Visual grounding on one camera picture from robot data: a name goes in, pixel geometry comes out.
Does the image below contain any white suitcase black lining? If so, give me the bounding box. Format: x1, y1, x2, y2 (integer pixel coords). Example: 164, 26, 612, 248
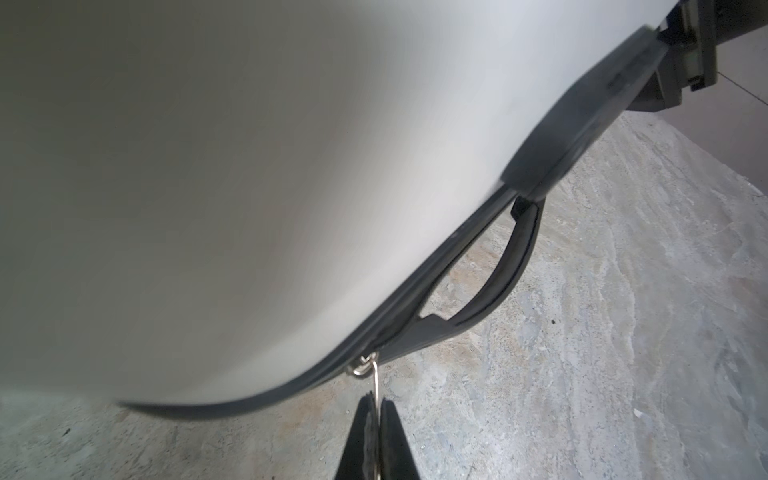
1, 1, 721, 419

